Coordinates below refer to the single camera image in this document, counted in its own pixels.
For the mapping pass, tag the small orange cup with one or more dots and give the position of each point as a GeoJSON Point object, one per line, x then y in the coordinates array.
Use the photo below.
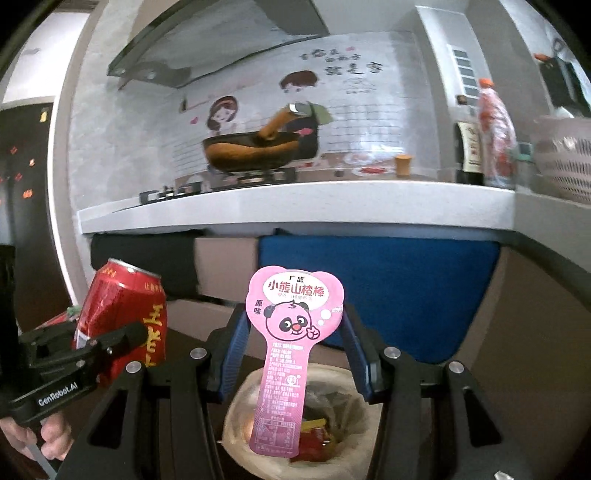
{"type": "Point", "coordinates": [403, 166]}

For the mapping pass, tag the small teal container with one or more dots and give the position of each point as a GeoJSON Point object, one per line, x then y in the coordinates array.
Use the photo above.
{"type": "Point", "coordinates": [524, 150]}

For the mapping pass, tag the blue towel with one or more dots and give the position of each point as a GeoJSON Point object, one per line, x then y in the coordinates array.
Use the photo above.
{"type": "Point", "coordinates": [415, 286]}

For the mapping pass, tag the pink panda snack packet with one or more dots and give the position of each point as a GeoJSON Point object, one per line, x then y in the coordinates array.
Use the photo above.
{"type": "Point", "coordinates": [281, 369]}

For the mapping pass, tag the green patterned item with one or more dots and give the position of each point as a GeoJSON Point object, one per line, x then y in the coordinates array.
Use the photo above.
{"type": "Point", "coordinates": [74, 311]}

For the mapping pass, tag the grey range hood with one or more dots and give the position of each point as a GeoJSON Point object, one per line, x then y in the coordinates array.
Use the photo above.
{"type": "Point", "coordinates": [207, 41]}

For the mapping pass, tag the person's left hand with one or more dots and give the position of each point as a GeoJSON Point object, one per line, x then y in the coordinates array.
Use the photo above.
{"type": "Point", "coordinates": [55, 434]}

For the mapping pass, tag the dark sauce bottle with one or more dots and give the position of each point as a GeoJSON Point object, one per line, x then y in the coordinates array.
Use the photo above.
{"type": "Point", "coordinates": [471, 147]}

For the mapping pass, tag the red snack wrapper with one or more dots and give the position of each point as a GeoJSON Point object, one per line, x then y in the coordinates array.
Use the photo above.
{"type": "Point", "coordinates": [318, 441]}

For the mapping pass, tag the brown wok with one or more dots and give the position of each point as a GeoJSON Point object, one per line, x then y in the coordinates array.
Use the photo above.
{"type": "Point", "coordinates": [244, 154]}

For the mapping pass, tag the red drink can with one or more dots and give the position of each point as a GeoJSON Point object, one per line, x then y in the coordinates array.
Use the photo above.
{"type": "Point", "coordinates": [120, 300]}

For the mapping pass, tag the black cloth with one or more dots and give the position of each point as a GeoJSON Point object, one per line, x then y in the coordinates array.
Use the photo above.
{"type": "Point", "coordinates": [138, 251]}

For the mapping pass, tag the black fridge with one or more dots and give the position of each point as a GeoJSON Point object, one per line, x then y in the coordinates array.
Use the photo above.
{"type": "Point", "coordinates": [27, 207]}

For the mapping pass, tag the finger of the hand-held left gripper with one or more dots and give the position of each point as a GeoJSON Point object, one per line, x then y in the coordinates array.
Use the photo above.
{"type": "Point", "coordinates": [46, 339]}
{"type": "Point", "coordinates": [115, 339]}

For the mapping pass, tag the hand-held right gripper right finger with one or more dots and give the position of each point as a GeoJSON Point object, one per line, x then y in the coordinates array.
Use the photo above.
{"type": "Point", "coordinates": [355, 355]}

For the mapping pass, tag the black gas stove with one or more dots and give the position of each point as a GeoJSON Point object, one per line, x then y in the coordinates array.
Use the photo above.
{"type": "Point", "coordinates": [166, 191]}

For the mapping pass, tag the black knife block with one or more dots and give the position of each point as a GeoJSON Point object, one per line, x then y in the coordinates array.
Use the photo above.
{"type": "Point", "coordinates": [558, 78]}

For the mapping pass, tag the plastic bottle orange cap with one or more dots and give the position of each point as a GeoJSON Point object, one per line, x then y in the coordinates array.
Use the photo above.
{"type": "Point", "coordinates": [496, 134]}

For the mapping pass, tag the cartoon couple wall sticker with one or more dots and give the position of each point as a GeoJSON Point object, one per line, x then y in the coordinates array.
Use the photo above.
{"type": "Point", "coordinates": [221, 113]}

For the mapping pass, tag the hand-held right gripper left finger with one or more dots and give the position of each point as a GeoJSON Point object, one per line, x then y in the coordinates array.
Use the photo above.
{"type": "Point", "coordinates": [235, 350]}

